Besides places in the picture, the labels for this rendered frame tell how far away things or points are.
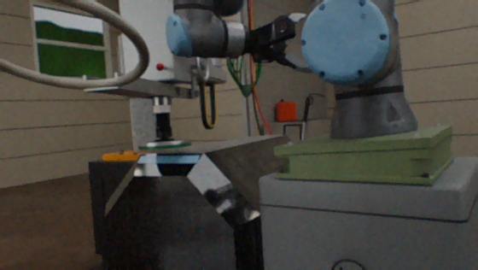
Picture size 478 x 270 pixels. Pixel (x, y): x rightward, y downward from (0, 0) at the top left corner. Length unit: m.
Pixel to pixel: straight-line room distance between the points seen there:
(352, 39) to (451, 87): 5.98
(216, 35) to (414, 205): 0.53
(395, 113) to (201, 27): 0.45
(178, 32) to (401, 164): 0.51
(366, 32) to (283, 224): 0.42
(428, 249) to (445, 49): 6.02
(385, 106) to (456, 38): 5.85
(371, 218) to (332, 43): 0.33
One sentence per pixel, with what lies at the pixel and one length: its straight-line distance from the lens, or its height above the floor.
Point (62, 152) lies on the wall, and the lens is 8.65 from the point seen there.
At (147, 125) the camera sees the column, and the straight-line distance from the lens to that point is 2.80.
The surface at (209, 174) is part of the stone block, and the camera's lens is 1.64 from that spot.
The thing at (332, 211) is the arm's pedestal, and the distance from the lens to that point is 0.83.
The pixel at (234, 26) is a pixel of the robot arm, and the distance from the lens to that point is 0.96.
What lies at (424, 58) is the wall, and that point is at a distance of 6.77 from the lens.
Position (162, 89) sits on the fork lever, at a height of 1.11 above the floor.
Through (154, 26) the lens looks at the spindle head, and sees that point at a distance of 1.69.
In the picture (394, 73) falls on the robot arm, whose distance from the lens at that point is 0.94.
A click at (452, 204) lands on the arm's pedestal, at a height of 0.82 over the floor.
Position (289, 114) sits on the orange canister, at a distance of 5.41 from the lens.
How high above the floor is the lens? 0.99
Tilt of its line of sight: 3 degrees down
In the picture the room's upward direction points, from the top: 4 degrees counter-clockwise
